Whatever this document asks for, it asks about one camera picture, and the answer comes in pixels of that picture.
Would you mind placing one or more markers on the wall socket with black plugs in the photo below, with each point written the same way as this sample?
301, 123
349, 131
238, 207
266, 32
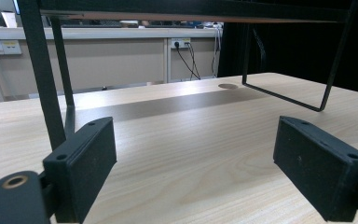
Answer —
180, 42

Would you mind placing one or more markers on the black curtain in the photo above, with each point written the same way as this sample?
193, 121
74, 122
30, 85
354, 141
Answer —
292, 53

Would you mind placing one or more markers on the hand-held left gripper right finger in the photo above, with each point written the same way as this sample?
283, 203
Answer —
320, 168

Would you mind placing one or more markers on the black two-tier metal rack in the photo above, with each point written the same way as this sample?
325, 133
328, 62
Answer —
42, 77

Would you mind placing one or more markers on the wall socket with white plug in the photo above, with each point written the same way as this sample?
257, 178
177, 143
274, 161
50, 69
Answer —
1, 47

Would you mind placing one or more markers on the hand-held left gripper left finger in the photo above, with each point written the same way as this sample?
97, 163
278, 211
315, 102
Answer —
84, 161

